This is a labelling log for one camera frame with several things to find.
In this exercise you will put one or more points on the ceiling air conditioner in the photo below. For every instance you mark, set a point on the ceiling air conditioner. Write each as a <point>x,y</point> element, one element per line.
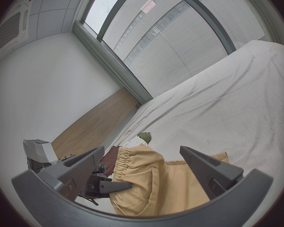
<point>11,27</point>

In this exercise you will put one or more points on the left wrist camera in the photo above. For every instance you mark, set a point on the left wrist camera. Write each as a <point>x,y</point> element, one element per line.
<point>100,167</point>

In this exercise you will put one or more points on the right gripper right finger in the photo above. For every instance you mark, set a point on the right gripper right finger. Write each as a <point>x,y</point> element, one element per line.
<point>210,171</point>

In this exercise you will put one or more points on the white garment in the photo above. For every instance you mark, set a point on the white garment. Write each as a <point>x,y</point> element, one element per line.
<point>132,142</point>

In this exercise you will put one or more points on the bed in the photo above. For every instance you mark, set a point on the bed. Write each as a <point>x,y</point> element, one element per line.
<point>227,103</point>

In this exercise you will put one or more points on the brown garment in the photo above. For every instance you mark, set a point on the brown garment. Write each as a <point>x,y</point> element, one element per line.
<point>110,159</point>

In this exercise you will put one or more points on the yellow shorts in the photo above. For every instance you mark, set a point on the yellow shorts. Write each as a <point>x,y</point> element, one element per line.
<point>142,174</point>

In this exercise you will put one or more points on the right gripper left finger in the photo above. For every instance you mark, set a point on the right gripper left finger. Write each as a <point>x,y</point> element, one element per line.
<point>68,171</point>

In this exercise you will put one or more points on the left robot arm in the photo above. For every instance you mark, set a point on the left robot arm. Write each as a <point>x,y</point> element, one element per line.
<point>37,150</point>

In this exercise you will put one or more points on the green garment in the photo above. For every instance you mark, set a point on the green garment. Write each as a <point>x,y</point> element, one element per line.
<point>145,137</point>

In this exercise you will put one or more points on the window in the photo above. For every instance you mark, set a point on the window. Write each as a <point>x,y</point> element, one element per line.
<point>179,44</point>

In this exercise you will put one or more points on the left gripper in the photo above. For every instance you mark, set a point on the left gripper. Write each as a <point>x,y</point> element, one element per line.
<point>93,185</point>

